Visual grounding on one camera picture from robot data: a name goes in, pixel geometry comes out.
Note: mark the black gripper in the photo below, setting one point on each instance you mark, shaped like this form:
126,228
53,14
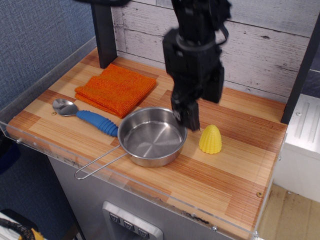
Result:
197,72

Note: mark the yellow ridged toy lemon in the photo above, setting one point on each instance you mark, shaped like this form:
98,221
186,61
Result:
210,141

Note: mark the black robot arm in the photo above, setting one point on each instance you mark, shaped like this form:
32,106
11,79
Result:
199,20

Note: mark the stainless steel pot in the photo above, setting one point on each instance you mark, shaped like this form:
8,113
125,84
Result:
150,136

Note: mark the folded orange cloth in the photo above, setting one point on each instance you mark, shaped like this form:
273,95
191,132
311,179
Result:
116,90

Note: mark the white grooved side unit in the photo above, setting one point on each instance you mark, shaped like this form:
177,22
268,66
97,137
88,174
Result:
298,166

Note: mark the clear acrylic table guard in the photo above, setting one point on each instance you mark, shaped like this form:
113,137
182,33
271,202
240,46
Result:
225,190

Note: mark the grey button control panel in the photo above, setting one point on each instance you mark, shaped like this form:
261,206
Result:
125,225

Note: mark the yellow object bottom left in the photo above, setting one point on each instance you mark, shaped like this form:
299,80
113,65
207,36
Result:
32,234

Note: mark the dark right vertical post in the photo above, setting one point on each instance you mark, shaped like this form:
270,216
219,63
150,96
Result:
302,73

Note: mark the dark vertical post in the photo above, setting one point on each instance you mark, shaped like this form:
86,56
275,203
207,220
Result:
104,34
302,73

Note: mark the dark left vertical post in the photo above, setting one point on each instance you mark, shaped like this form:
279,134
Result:
104,34

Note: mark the blue handled metal spoon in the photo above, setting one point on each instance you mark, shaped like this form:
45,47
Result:
67,108

